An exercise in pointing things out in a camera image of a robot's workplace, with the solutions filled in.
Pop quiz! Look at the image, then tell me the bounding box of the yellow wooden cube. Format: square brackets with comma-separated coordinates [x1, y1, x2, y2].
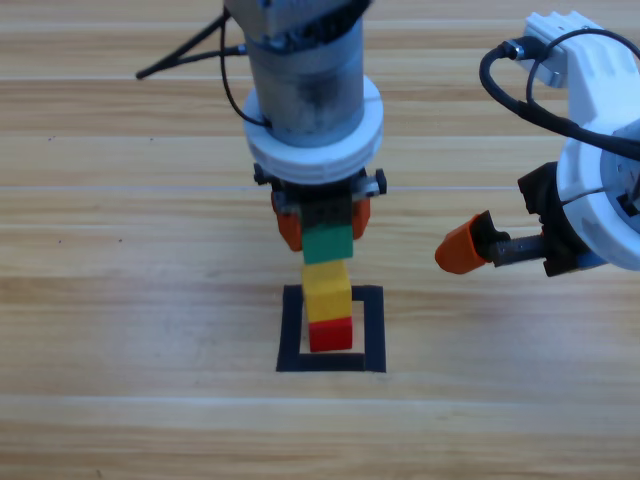
[301, 259, 352, 324]

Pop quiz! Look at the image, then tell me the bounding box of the green wooden cube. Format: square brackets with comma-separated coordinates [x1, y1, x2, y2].
[302, 225, 355, 265]

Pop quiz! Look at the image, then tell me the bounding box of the black tape square outline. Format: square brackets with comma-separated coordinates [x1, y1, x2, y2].
[275, 284, 387, 374]

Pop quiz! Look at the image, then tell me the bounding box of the thick black camera cable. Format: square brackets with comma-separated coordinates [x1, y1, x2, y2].
[135, 9, 251, 81]
[478, 37, 640, 162]

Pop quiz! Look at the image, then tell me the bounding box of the red wooden cube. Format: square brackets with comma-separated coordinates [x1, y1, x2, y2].
[308, 316, 354, 353]

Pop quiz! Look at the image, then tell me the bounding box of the thin black gripper wire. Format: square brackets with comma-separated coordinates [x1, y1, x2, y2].
[525, 27, 640, 116]
[218, 12, 274, 129]

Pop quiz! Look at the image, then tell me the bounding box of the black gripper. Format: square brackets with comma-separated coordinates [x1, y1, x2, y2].
[433, 162, 604, 279]
[252, 162, 389, 252]

